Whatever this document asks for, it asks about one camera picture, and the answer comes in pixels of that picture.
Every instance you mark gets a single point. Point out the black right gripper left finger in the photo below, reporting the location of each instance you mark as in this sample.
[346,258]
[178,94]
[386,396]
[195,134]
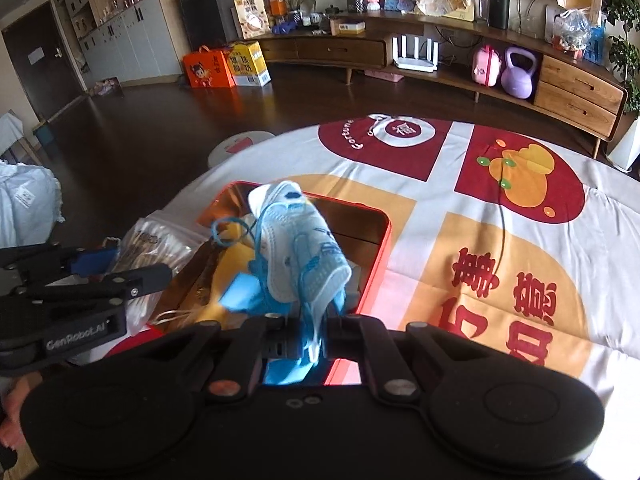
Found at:
[282,337]

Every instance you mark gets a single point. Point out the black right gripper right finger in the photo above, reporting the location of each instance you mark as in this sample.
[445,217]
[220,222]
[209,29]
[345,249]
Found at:
[343,337]

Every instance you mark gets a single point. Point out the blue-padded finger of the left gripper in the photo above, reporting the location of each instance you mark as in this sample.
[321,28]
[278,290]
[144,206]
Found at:
[94,262]

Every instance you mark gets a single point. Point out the blue rubber glove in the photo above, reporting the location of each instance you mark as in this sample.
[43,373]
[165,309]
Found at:
[244,296]

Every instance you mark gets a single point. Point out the blue printed face mask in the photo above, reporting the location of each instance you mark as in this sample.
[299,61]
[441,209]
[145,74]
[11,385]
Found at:
[296,256]

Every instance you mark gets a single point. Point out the yellow rubber toy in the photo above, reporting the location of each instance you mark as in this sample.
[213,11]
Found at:
[223,266]

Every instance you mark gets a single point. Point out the person's left hand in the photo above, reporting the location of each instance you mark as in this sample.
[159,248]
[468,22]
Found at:
[11,431]

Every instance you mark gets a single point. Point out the red metal tin box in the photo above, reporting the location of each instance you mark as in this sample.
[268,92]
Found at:
[362,232]

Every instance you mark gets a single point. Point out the printed white red tablecloth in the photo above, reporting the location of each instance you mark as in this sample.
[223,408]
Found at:
[495,237]

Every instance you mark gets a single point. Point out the orange gift bag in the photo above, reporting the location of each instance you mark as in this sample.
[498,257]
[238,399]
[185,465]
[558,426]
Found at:
[208,69]

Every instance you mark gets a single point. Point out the dark wooden door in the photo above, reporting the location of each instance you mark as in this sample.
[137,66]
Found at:
[37,52]

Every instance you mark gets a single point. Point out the yellow carton box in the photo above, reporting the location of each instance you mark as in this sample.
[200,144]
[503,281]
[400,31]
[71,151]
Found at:
[248,65]

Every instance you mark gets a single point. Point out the white wifi router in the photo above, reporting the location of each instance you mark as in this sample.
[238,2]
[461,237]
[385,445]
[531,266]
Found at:
[424,57]

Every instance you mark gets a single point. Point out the black mini fridge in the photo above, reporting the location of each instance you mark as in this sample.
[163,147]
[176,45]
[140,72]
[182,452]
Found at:
[208,23]

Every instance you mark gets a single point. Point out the cartoon printed snack box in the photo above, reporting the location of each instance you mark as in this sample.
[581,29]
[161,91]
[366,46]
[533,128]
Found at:
[252,18]

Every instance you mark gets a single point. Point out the purple kettlebell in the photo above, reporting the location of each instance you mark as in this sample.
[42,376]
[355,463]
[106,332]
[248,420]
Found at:
[516,81]

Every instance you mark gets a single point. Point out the wooden TV cabinet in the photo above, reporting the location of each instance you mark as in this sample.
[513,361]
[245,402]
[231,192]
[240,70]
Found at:
[579,93]

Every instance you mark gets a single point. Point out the white plant pot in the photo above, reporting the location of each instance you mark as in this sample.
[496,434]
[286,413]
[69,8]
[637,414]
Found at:
[625,150]

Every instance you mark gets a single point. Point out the black cylindrical speaker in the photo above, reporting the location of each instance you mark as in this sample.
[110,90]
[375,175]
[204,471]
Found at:
[498,14]

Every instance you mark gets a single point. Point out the clear plastic bag of items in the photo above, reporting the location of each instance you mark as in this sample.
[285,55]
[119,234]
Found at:
[574,34]

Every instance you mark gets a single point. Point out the tall green potted tree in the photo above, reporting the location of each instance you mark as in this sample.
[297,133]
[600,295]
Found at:
[623,54]

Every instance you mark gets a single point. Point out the wooden wall shelf cabinet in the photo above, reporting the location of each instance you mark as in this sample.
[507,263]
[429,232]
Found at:
[133,41]

